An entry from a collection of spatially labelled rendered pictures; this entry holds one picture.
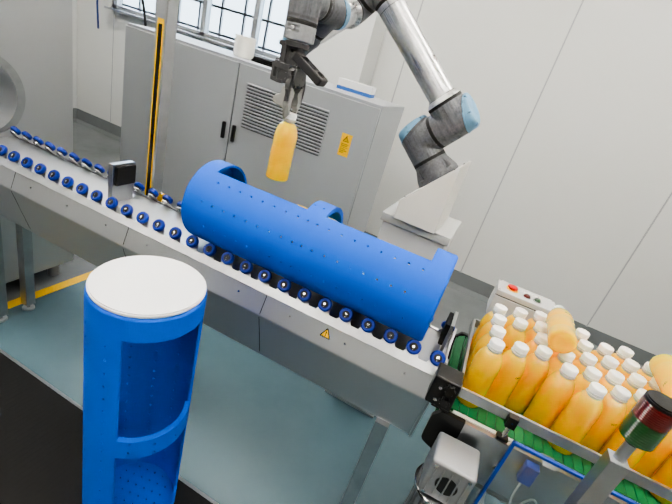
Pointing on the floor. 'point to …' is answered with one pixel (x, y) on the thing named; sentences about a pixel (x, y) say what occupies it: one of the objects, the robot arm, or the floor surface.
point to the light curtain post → (160, 92)
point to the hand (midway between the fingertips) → (290, 115)
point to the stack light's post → (599, 480)
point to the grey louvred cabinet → (256, 127)
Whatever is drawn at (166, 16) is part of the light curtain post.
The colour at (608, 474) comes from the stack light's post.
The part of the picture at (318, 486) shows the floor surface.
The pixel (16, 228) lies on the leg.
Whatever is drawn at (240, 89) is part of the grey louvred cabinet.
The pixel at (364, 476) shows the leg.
